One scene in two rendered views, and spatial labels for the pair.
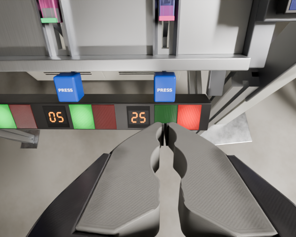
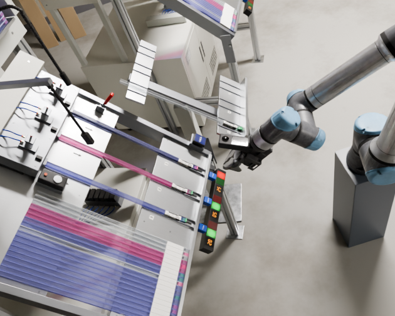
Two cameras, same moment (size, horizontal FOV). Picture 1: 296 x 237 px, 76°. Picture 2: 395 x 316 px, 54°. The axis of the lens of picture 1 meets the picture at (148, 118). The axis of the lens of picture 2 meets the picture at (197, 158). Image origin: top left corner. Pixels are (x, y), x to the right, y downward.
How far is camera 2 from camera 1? 1.28 m
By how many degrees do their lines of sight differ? 39
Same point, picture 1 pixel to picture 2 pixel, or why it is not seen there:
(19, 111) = (210, 225)
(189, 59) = (207, 165)
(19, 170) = not seen: outside the picture
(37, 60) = (200, 199)
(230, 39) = (203, 157)
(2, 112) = (209, 231)
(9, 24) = (188, 205)
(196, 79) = not seen: hidden behind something
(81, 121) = (217, 207)
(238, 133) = (234, 191)
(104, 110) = (215, 197)
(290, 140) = not seen: hidden behind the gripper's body
